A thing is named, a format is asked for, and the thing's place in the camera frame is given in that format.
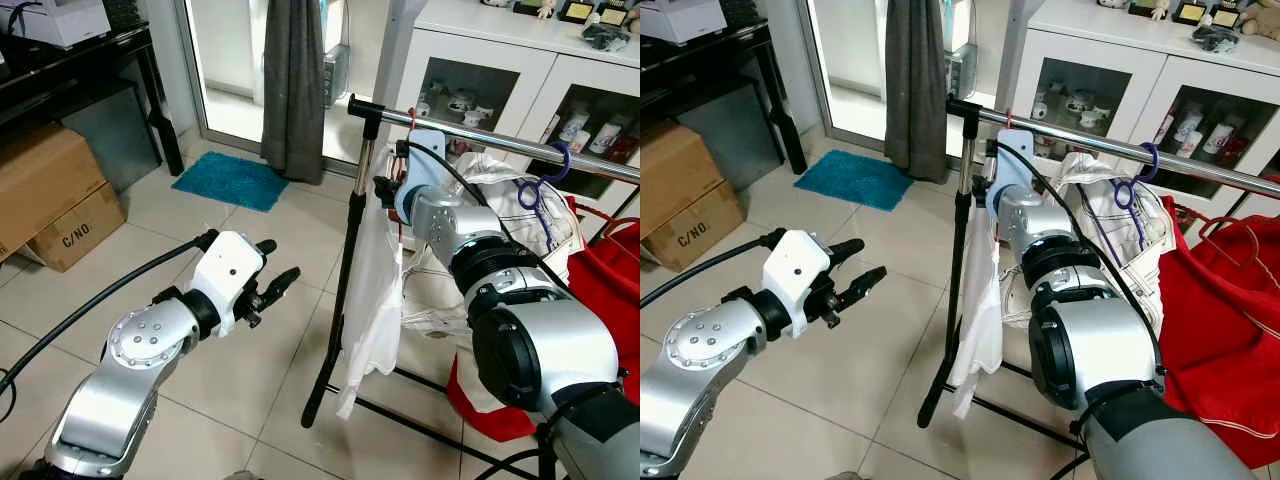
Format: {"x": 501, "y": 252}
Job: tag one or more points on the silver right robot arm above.
{"x": 1100, "y": 350}
{"x": 540, "y": 350}

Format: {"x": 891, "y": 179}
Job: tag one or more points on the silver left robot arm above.
{"x": 140, "y": 350}
{"x": 700, "y": 350}

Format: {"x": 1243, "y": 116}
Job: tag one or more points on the purple clothes hanger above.
{"x": 1153, "y": 160}
{"x": 566, "y": 163}

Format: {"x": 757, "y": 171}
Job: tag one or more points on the teal floor mat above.
{"x": 230, "y": 180}
{"x": 855, "y": 180}

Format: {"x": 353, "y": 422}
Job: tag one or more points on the black chrome clothes rack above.
{"x": 480, "y": 140}
{"x": 1080, "y": 140}

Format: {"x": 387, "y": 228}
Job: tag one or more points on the plain white shirt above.
{"x": 370, "y": 310}
{"x": 975, "y": 320}

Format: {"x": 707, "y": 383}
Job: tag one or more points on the dark grey curtain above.
{"x": 915, "y": 90}
{"x": 292, "y": 90}

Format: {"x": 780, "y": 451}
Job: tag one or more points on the cream jacket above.
{"x": 500, "y": 200}
{"x": 1100, "y": 190}

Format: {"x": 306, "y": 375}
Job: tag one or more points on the printed cardboard box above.
{"x": 700, "y": 235}
{"x": 80, "y": 235}

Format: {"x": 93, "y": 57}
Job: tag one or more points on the grey flat panel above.
{"x": 735, "y": 135}
{"x": 110, "y": 135}

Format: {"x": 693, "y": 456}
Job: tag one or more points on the white glass-door cabinet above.
{"x": 1100, "y": 40}
{"x": 500, "y": 45}

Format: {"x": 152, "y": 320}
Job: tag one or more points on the glass sliding door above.
{"x": 230, "y": 70}
{"x": 855, "y": 70}

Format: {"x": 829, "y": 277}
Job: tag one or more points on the large plain cardboard box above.
{"x": 45, "y": 180}
{"x": 670, "y": 175}

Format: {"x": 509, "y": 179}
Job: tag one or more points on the white ceramic cup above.
{"x": 1185, "y": 127}
{"x": 1220, "y": 140}
{"x": 607, "y": 138}
{"x": 576, "y": 124}

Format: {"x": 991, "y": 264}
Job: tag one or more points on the red polo shirt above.
{"x": 600, "y": 290}
{"x": 1220, "y": 330}

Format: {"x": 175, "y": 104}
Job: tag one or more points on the black desk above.
{"x": 700, "y": 65}
{"x": 70, "y": 65}

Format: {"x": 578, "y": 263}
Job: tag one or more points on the dark grey bag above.
{"x": 605, "y": 38}
{"x": 1218, "y": 38}

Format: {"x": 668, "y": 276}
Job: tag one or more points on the white desktop device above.
{"x": 60, "y": 20}
{"x": 680, "y": 18}

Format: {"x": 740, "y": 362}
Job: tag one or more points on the brown teddy bear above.
{"x": 1262, "y": 25}

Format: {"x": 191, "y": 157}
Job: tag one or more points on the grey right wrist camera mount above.
{"x": 425, "y": 150}
{"x": 1015, "y": 150}

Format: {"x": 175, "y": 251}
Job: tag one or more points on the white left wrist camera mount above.
{"x": 800, "y": 270}
{"x": 230, "y": 275}

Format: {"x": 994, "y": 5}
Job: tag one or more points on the small black picture frame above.
{"x": 1226, "y": 17}
{"x": 576, "y": 11}
{"x": 613, "y": 17}
{"x": 1190, "y": 12}

